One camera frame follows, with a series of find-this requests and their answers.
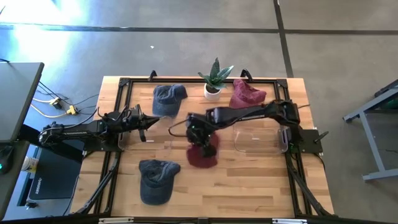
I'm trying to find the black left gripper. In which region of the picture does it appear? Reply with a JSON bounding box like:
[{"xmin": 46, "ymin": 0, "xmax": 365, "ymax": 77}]
[{"xmin": 123, "ymin": 105, "xmax": 160, "ymax": 142}]

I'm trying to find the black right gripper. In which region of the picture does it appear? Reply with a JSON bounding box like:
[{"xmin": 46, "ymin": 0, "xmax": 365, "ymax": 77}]
[{"xmin": 185, "ymin": 113, "xmax": 218, "ymax": 158}]

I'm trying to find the maroon baseball cap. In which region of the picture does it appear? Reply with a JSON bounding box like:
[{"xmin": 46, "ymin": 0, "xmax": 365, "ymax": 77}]
[
  {"xmin": 229, "ymin": 78, "xmax": 267, "ymax": 110},
  {"xmin": 185, "ymin": 132, "xmax": 220, "ymax": 169}
]

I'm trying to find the blue denim baseball cap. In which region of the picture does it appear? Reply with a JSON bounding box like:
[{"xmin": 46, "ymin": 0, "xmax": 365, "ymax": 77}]
[
  {"xmin": 151, "ymin": 83, "xmax": 188, "ymax": 118},
  {"xmin": 138, "ymin": 159, "xmax": 182, "ymax": 206}
]

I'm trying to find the clear plastic bin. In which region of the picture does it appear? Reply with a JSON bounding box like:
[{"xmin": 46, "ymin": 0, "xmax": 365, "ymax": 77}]
[
  {"xmin": 233, "ymin": 119, "xmax": 290, "ymax": 156},
  {"xmin": 117, "ymin": 116, "xmax": 174, "ymax": 153}
]

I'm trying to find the snake plant in white pot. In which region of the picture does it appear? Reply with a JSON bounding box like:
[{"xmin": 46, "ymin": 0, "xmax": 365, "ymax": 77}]
[{"xmin": 197, "ymin": 57, "xmax": 235, "ymax": 101}]

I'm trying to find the black desk foot bar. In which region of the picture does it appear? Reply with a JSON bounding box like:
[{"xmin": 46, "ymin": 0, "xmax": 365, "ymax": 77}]
[{"xmin": 17, "ymin": 123, "xmax": 85, "ymax": 163}]

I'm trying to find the black mat with white logo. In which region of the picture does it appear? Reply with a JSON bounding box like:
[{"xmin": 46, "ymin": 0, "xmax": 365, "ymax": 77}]
[{"xmin": 27, "ymin": 146, "xmax": 83, "ymax": 200}]

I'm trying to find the white cup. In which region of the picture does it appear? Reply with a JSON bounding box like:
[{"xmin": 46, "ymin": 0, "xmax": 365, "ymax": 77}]
[{"xmin": 21, "ymin": 155, "xmax": 40, "ymax": 174}]

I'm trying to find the grey desk top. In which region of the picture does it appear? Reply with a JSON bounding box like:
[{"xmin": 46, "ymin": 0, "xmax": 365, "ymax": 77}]
[{"xmin": 0, "ymin": 61, "xmax": 45, "ymax": 143}]

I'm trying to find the black computer mouse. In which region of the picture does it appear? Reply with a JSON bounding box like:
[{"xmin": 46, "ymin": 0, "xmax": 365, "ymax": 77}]
[{"xmin": 0, "ymin": 145, "xmax": 15, "ymax": 175}]

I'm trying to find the dark grey desk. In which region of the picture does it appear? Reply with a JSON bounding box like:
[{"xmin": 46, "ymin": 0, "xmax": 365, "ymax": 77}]
[{"xmin": 0, "ymin": 139, "xmax": 31, "ymax": 218}]

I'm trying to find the green object under table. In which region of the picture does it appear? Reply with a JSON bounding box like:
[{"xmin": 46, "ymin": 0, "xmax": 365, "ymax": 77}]
[{"xmin": 381, "ymin": 98, "xmax": 398, "ymax": 110}]

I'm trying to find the black aluminium table frame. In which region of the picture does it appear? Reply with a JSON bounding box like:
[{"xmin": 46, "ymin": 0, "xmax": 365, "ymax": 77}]
[{"xmin": 70, "ymin": 70, "xmax": 335, "ymax": 218}]

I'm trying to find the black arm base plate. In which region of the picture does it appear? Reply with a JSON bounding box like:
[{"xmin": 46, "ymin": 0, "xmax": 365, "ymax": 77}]
[
  {"xmin": 81, "ymin": 136, "xmax": 124, "ymax": 154},
  {"xmin": 290, "ymin": 129, "xmax": 324, "ymax": 154}
]

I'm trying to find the black floor cable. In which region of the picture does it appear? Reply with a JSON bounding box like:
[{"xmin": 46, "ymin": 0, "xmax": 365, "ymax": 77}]
[{"xmin": 37, "ymin": 80, "xmax": 100, "ymax": 107}]

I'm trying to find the yellow power cable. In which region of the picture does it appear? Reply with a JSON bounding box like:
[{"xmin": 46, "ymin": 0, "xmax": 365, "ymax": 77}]
[{"xmin": 30, "ymin": 103, "xmax": 70, "ymax": 119}]

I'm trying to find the silver aluminium bracket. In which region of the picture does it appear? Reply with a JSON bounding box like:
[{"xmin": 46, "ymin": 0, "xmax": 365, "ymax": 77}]
[
  {"xmin": 272, "ymin": 218, "xmax": 308, "ymax": 224},
  {"xmin": 98, "ymin": 217, "xmax": 135, "ymax": 224}
]

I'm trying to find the black lever handle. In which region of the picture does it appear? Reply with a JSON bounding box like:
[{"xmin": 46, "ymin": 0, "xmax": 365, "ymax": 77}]
[{"xmin": 313, "ymin": 130, "xmax": 330, "ymax": 144}]

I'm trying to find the grey metal table frame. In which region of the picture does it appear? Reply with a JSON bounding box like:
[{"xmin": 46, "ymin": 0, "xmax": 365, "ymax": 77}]
[{"xmin": 343, "ymin": 79, "xmax": 398, "ymax": 183}]

